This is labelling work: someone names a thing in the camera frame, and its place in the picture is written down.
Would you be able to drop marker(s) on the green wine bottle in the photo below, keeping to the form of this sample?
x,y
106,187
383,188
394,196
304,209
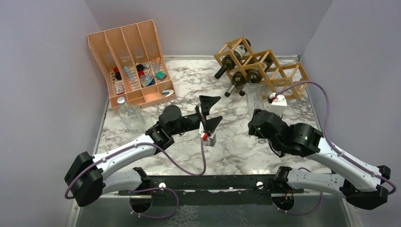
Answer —
x,y
254,76
238,81
231,54

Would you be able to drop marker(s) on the clear square glass bottle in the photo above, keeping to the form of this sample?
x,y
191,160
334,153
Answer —
x,y
253,93

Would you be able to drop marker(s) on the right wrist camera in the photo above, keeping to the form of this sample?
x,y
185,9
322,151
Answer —
x,y
278,104

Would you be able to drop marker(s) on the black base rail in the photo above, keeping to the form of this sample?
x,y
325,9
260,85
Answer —
x,y
163,190

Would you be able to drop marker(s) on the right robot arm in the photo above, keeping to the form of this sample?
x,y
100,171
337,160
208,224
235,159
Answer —
x,y
359,183

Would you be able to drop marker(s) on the wooden wine rack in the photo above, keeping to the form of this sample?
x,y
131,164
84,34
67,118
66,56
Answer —
x,y
243,66

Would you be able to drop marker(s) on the clear glass bottle silver cap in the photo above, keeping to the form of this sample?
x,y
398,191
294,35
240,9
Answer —
x,y
127,114

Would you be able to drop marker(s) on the orange plastic file organizer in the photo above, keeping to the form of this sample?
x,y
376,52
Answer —
x,y
117,51

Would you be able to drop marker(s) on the red black small bottle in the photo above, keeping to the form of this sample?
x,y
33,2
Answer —
x,y
141,69

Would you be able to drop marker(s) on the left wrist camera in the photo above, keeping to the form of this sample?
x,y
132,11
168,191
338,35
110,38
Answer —
x,y
208,139

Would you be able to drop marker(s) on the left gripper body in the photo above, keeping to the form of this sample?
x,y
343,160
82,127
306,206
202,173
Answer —
x,y
202,117

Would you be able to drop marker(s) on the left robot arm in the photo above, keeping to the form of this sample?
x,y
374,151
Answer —
x,y
91,176

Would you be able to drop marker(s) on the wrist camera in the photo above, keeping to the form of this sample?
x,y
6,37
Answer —
x,y
278,104
208,139

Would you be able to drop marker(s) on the green small box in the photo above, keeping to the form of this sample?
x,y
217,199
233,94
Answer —
x,y
161,76

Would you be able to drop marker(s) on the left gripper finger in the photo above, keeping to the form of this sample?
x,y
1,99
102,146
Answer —
x,y
207,102
212,123

